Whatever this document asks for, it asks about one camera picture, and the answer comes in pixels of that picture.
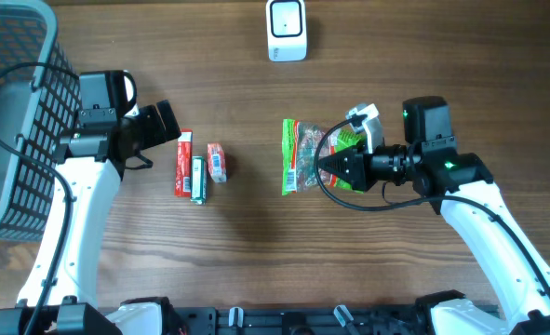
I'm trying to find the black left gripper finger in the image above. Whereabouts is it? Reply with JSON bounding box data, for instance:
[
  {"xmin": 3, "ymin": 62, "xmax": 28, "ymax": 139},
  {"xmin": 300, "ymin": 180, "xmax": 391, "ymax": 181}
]
[
  {"xmin": 156, "ymin": 100, "xmax": 181, "ymax": 140},
  {"xmin": 138, "ymin": 105, "xmax": 167, "ymax": 150}
]

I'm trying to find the green snack bag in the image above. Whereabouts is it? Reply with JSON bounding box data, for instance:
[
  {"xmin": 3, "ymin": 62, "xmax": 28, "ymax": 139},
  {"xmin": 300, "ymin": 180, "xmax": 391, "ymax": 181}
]
[{"xmin": 282, "ymin": 119, "xmax": 362, "ymax": 195}]

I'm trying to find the red white small box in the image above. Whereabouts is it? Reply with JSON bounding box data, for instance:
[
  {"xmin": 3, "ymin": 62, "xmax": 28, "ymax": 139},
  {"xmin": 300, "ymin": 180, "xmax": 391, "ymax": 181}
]
[{"xmin": 208, "ymin": 142, "xmax": 227, "ymax": 183}]

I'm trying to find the red candy bar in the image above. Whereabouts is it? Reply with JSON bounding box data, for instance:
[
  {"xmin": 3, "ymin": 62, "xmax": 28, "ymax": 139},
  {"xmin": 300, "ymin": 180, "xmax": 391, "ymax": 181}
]
[{"xmin": 174, "ymin": 128, "xmax": 193, "ymax": 197}]

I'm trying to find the dark green gum pack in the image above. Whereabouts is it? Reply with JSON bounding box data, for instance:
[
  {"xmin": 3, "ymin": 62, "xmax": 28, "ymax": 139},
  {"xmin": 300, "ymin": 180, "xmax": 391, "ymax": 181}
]
[{"xmin": 191, "ymin": 156, "xmax": 208, "ymax": 205}]

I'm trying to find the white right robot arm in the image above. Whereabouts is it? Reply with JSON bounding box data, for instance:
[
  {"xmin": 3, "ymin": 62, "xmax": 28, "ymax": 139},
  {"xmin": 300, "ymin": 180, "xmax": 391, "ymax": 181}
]
[{"xmin": 313, "ymin": 96, "xmax": 550, "ymax": 334}]

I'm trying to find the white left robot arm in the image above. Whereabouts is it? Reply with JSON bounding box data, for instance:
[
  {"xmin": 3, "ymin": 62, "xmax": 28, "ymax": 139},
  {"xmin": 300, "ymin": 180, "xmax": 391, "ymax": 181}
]
[{"xmin": 0, "ymin": 156, "xmax": 186, "ymax": 334}]

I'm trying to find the white barcode scanner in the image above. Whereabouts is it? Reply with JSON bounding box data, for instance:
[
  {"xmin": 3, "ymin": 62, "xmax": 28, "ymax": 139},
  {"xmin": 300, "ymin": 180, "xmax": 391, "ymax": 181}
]
[{"xmin": 265, "ymin": 0, "xmax": 308, "ymax": 62}]

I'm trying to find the dark grey plastic basket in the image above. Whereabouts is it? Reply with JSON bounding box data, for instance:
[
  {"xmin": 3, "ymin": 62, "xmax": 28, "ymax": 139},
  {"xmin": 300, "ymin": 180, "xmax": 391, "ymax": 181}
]
[{"xmin": 0, "ymin": 1, "xmax": 80, "ymax": 241}]

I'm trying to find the black right camera cable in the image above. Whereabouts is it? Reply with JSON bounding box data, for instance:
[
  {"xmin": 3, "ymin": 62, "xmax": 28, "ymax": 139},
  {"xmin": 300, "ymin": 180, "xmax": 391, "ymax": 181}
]
[{"xmin": 312, "ymin": 118, "xmax": 550, "ymax": 335}]

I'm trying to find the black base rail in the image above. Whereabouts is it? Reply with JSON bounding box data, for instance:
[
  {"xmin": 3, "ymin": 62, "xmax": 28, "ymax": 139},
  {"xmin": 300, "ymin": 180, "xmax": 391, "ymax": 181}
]
[{"xmin": 175, "ymin": 304, "xmax": 433, "ymax": 335}]

